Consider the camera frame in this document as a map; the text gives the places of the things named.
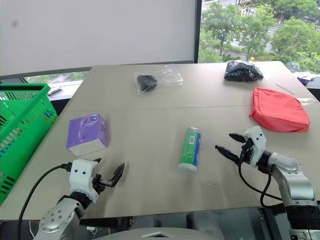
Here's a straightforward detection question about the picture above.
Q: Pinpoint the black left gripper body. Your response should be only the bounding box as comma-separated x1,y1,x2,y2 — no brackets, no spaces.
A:
92,174,117,193

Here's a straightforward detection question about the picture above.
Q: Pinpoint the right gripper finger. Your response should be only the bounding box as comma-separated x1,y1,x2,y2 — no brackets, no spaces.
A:
215,144,241,163
228,133,248,144

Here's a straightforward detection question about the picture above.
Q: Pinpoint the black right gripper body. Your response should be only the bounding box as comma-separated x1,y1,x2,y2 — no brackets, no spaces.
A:
238,137,255,165

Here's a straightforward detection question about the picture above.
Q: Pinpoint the green plastic shopping basket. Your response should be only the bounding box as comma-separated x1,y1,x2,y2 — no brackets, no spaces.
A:
0,82,59,205

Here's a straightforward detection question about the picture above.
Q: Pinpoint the purple tissue pack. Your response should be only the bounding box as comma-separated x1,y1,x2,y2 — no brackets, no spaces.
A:
65,112,110,158

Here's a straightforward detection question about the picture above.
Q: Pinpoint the green and blue can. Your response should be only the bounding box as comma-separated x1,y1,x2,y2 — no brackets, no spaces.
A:
177,126,203,176

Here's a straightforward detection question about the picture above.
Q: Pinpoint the red fabric pouch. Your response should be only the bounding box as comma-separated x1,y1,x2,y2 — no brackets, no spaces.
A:
248,86,311,133

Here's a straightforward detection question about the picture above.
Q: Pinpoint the black crinkled packet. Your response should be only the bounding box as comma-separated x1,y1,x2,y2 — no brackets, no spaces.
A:
223,60,265,83

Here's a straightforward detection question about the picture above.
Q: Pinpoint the purple object on side desk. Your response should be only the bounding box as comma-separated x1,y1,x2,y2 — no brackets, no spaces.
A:
297,74,317,85

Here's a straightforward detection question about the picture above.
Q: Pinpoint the clear bag with black item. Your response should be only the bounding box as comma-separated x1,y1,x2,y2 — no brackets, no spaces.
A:
133,65,184,95

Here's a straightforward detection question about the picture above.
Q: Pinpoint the white roller blind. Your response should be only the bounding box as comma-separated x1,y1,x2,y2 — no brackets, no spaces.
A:
0,0,198,77

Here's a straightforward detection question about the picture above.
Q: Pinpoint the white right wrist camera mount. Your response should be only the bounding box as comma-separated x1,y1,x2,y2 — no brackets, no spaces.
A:
243,125,267,169

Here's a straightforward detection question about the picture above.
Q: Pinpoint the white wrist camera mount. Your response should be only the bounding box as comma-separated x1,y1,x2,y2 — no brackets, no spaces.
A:
68,159,100,202
243,125,267,169

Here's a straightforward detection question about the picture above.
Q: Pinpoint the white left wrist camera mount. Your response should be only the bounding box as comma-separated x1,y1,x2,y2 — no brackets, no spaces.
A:
68,159,100,202

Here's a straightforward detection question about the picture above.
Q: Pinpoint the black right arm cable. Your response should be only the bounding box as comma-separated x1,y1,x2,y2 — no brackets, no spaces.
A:
237,147,285,208

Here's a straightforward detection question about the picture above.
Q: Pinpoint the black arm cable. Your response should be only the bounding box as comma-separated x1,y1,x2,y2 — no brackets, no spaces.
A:
18,162,74,240
237,147,285,208

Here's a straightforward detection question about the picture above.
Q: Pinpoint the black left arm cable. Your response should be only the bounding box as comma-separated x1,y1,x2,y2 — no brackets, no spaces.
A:
18,162,74,240

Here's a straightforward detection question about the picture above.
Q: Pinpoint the dark window frame post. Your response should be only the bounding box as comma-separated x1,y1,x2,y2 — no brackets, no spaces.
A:
193,0,203,65

